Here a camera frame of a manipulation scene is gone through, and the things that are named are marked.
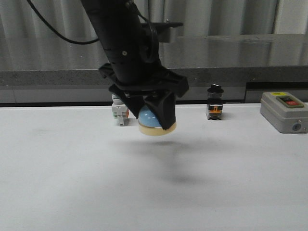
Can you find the grey push button box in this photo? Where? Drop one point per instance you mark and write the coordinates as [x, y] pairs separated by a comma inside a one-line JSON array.
[[285, 112]]

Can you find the blue dome call bell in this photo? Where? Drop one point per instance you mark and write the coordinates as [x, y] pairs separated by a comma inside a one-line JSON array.
[[149, 124]]

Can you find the black selector switch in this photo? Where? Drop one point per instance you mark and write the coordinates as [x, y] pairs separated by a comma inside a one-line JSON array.
[[214, 102]]

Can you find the green pilot light switch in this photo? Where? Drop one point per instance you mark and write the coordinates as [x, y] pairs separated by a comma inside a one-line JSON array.
[[120, 110]]

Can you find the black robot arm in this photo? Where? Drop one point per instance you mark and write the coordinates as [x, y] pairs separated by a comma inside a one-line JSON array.
[[130, 42]]

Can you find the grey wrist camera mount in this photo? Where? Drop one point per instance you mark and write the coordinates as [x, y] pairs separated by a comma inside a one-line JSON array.
[[167, 31]]

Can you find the grey pleated curtain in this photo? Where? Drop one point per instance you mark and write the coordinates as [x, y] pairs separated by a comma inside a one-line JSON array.
[[200, 17]]

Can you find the grey stone counter ledge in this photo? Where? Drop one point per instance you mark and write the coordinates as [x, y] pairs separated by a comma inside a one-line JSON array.
[[52, 71]]

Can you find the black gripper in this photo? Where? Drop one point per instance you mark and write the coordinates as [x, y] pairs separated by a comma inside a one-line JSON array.
[[131, 78]]

